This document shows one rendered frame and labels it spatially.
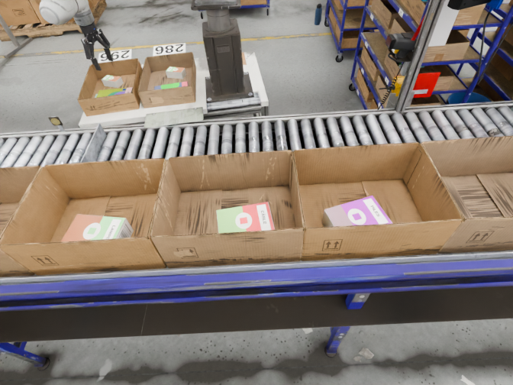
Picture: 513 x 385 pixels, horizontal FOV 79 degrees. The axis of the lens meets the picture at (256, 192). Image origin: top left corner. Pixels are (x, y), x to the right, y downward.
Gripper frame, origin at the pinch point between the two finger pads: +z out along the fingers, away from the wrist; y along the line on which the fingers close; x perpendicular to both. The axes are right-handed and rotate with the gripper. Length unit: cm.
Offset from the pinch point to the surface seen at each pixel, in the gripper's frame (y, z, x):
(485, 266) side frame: 72, -1, 181
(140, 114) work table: 20.7, 14.9, 32.1
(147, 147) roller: 41, 15, 49
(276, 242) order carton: 87, -9, 128
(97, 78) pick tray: -2.6, 13.4, -13.9
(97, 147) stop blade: 49, 14, 27
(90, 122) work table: 33.6, 14.9, 9.5
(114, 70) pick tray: -8.8, 10.5, -4.1
